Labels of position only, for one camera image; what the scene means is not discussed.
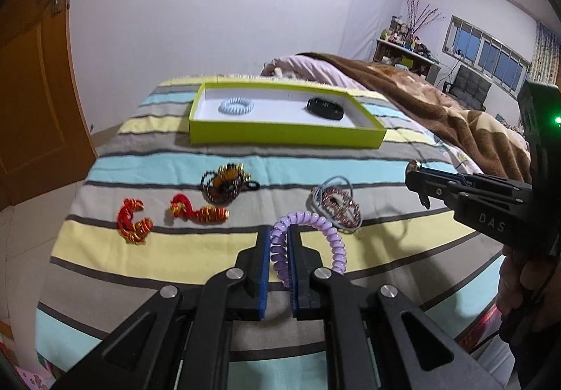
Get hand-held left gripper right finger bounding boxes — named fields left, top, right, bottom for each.
left=288, top=226, right=505, bottom=390

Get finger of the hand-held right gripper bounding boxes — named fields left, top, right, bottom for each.
left=405, top=160, right=532, bottom=209

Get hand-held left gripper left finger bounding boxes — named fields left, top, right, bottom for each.
left=50, top=226, right=270, bottom=390

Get purple spiral hair tie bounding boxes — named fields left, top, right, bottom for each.
left=269, top=210, right=347, bottom=289

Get red gold knotted bracelet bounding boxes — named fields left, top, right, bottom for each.
left=116, top=198, right=154, bottom=246
left=168, top=194, right=231, bottom=225

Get brown bead bracelet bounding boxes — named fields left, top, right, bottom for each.
left=201, top=171, right=244, bottom=204

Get grey elastic hair tie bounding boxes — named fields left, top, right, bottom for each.
left=307, top=174, right=362, bottom=233

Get gold bell black hair tie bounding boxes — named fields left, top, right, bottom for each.
left=215, top=163, right=260, bottom=191

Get green cardboard box tray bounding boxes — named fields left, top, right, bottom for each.
left=188, top=82, right=387, bottom=149

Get person's right hand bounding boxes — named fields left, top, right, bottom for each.
left=499, top=243, right=558, bottom=321

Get brown blanket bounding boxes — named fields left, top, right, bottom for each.
left=296, top=52, right=533, bottom=184

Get striped bedsheet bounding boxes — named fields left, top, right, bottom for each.
left=35, top=74, right=522, bottom=390

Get cluttered shelf desk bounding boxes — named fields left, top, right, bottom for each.
left=374, top=15, right=441, bottom=86

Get window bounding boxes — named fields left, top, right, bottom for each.
left=442, top=15, right=531, bottom=90

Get black fitness band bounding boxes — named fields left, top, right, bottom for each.
left=305, top=96, right=346, bottom=121

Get dried branches in vase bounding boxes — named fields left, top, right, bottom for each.
left=405, top=0, right=445, bottom=38

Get patterned curtain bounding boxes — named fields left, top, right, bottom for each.
left=530, top=22, right=561, bottom=86

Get orange wooden door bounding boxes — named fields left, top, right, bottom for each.
left=0, top=0, right=99, bottom=211

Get black cable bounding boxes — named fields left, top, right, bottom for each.
left=471, top=276, right=550, bottom=353

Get blue spiral hair tie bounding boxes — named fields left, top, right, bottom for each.
left=218, top=97, right=256, bottom=115

